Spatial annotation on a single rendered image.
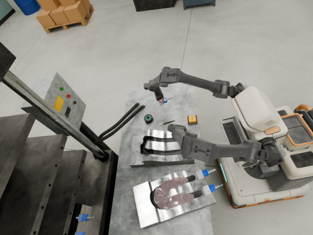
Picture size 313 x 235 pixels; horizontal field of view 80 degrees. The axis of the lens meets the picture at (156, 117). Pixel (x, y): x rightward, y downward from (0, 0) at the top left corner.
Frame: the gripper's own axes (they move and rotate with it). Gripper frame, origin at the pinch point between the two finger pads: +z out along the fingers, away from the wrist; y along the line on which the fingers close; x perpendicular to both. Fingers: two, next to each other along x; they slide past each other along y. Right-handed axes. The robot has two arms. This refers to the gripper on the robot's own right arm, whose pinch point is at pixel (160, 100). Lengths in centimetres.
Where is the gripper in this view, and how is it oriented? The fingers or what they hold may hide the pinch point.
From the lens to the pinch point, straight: 166.4
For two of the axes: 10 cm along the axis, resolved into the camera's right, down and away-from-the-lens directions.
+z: 2.7, 5.4, 8.0
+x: 9.4, -3.4, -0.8
